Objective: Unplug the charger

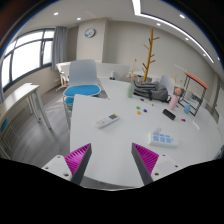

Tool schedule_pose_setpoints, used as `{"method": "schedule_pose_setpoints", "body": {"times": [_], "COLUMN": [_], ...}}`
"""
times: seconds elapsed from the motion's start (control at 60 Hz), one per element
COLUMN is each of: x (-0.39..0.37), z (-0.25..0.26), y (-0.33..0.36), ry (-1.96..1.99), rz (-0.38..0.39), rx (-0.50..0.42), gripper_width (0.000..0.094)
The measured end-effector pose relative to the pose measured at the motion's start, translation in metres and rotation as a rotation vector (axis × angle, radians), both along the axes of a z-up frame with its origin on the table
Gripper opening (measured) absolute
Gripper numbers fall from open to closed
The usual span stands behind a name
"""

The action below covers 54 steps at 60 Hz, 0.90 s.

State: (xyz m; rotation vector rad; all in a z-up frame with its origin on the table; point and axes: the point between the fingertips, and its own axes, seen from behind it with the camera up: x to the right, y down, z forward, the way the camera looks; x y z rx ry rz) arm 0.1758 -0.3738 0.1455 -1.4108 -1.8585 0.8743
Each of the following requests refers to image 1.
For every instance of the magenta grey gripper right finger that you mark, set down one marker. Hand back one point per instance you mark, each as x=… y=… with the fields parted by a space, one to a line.
x=145 y=160

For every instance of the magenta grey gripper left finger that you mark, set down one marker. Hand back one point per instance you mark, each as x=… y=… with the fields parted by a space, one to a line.
x=77 y=162

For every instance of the black smartphone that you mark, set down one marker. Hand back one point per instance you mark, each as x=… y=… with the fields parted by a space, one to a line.
x=169 y=114

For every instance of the white remote control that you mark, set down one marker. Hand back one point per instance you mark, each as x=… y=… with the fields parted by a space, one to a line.
x=106 y=121

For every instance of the black marker pen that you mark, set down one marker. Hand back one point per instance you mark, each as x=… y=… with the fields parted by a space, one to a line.
x=147 y=102

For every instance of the pink bottle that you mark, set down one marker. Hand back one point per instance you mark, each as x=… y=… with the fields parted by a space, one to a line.
x=173 y=102

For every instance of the blue small bottle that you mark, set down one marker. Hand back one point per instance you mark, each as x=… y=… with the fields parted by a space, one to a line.
x=187 y=108

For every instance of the grey backpack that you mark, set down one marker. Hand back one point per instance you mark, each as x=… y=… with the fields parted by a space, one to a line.
x=151 y=91

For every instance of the pale green cup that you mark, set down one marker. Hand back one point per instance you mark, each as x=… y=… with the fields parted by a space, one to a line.
x=130 y=90

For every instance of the white chair behind table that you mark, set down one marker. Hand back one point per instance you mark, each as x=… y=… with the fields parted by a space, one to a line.
x=169 y=83

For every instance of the white side desk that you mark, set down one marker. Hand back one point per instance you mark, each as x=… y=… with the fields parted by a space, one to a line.
x=27 y=90

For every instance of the white chair blue seat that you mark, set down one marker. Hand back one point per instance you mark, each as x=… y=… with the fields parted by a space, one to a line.
x=82 y=81

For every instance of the wooden coat tree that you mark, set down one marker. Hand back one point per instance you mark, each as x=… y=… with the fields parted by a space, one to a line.
x=146 y=65

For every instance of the grey curtain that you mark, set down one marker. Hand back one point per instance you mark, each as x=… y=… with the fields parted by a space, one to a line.
x=59 y=46

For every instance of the large dark-framed window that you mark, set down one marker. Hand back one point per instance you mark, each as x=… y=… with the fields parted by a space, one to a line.
x=26 y=54

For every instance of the black frame orange-top rack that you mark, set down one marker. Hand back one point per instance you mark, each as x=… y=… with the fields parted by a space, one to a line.
x=193 y=93

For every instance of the round wall clock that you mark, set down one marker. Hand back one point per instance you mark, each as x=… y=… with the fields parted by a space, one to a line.
x=90 y=32

